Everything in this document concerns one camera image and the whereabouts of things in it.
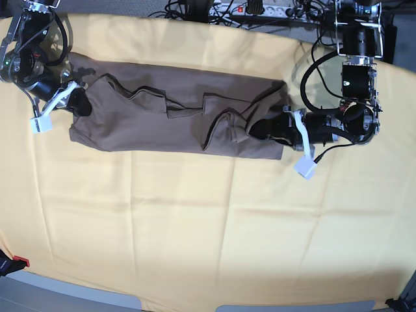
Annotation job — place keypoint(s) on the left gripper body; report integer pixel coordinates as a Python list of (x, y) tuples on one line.
[(288, 134)]

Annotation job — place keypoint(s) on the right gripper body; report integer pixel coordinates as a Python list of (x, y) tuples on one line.
[(46, 86)]

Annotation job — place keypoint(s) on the brown T-shirt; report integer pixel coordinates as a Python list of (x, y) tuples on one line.
[(142, 107)]

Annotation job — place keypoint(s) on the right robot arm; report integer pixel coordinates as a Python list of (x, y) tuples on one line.
[(22, 54)]

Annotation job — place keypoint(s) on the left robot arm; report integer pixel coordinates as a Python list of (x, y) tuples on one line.
[(357, 29)]

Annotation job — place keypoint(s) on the white power strip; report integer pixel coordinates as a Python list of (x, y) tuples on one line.
[(236, 10)]

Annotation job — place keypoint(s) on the black vertical power strip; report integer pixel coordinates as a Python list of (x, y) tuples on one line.
[(390, 38)]

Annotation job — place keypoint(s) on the yellow table cloth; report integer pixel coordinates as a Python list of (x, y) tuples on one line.
[(186, 232)]

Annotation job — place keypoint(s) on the black clamp with red tip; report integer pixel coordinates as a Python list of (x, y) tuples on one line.
[(10, 265)]

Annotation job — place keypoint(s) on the black clamp at right corner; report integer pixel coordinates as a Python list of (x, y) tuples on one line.
[(401, 305)]

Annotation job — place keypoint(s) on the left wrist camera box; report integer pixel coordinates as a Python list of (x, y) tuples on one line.
[(305, 167)]

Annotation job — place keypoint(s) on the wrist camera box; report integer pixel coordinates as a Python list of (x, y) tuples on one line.
[(305, 167), (41, 124)]

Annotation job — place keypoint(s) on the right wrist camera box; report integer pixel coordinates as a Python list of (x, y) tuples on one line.
[(41, 124)]

